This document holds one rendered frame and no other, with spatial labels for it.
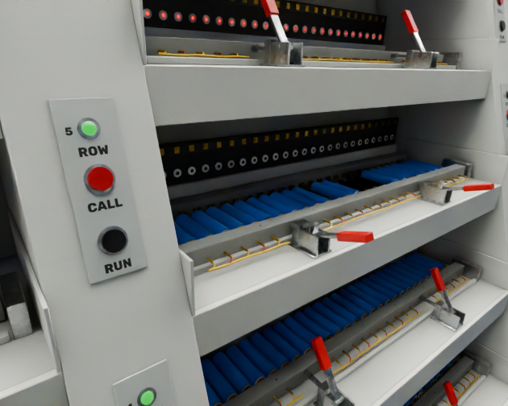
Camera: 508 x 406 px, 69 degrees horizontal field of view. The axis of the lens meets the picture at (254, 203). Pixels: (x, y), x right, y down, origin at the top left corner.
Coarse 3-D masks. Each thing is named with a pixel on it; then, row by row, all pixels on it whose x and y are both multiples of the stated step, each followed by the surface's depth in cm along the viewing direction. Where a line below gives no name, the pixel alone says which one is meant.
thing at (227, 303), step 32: (320, 160) 62; (352, 160) 67; (448, 160) 68; (480, 160) 66; (192, 192) 48; (480, 192) 60; (352, 224) 46; (384, 224) 47; (416, 224) 48; (448, 224) 55; (256, 256) 38; (288, 256) 38; (320, 256) 38; (352, 256) 41; (384, 256) 45; (192, 288) 28; (224, 288) 33; (256, 288) 33; (288, 288) 35; (320, 288) 39; (224, 320) 31; (256, 320) 34
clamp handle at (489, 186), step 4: (440, 184) 54; (468, 184) 51; (472, 184) 51; (476, 184) 50; (480, 184) 49; (484, 184) 49; (488, 184) 48; (492, 184) 49; (444, 188) 53; (448, 188) 53; (452, 188) 52; (456, 188) 52; (460, 188) 52; (464, 188) 51; (468, 188) 51; (472, 188) 50; (476, 188) 50; (480, 188) 49; (484, 188) 49; (488, 188) 49; (492, 188) 49
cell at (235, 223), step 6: (210, 210) 45; (216, 210) 44; (210, 216) 44; (216, 216) 43; (222, 216) 43; (228, 216) 43; (222, 222) 42; (228, 222) 42; (234, 222) 41; (240, 222) 41; (234, 228) 41
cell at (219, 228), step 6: (198, 210) 44; (192, 216) 44; (198, 216) 43; (204, 216) 43; (198, 222) 42; (204, 222) 42; (210, 222) 41; (216, 222) 41; (210, 228) 41; (216, 228) 40; (222, 228) 40; (228, 228) 40
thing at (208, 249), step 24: (456, 168) 64; (360, 192) 51; (384, 192) 51; (408, 192) 55; (288, 216) 42; (312, 216) 43; (336, 216) 46; (360, 216) 46; (216, 240) 36; (240, 240) 37; (264, 240) 40
